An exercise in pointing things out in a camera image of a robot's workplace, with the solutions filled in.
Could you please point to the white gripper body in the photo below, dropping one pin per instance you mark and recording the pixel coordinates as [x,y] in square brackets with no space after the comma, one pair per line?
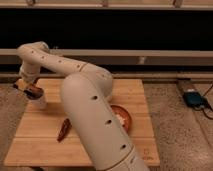
[29,74]

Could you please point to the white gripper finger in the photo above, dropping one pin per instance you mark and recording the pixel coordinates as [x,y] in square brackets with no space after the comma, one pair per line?
[20,85]
[34,92]

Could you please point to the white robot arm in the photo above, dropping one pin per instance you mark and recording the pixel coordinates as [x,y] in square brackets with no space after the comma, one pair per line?
[84,95]

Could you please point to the wooden table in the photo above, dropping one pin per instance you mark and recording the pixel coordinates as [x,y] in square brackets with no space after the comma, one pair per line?
[35,142]

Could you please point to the dried red chili pepper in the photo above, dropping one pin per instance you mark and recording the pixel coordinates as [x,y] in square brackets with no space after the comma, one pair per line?
[65,128]

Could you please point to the orange round plate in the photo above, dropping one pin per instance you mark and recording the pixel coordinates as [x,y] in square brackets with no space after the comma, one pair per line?
[118,110]

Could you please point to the blue power adapter box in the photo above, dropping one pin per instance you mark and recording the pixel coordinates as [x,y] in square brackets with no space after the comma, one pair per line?
[193,98]

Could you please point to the long wooden bench rail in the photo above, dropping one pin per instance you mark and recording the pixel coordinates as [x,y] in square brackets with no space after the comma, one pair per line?
[139,57]

